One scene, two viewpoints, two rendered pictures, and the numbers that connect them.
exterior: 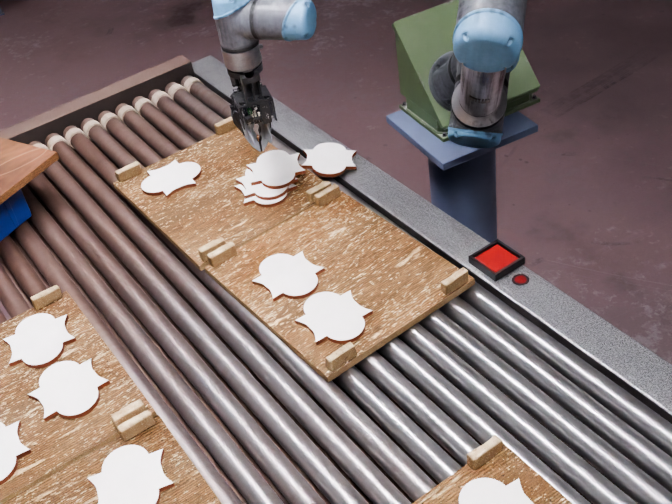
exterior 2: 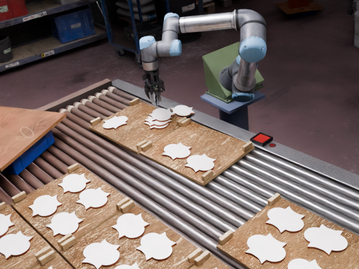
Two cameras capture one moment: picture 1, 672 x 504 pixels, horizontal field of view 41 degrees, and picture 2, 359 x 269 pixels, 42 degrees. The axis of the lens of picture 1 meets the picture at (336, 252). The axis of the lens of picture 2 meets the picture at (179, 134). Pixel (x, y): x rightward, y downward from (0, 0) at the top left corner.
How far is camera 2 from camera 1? 0.59 m
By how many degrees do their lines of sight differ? 11
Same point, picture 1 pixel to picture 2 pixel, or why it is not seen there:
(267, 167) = (157, 114)
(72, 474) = (103, 227)
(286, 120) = not seen: hidden behind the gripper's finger
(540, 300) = (282, 151)
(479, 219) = not seen: hidden behind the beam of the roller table
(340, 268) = (197, 147)
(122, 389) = (116, 196)
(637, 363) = (325, 167)
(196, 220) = (131, 136)
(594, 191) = (282, 137)
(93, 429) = (108, 211)
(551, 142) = (259, 119)
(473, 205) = not seen: hidden behind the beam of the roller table
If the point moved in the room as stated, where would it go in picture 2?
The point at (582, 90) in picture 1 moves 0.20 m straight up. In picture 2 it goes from (269, 97) to (269, 78)
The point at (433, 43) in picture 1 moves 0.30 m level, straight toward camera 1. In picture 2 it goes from (219, 64) to (227, 85)
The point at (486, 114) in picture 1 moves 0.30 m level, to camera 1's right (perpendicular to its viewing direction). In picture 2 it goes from (248, 85) to (303, 73)
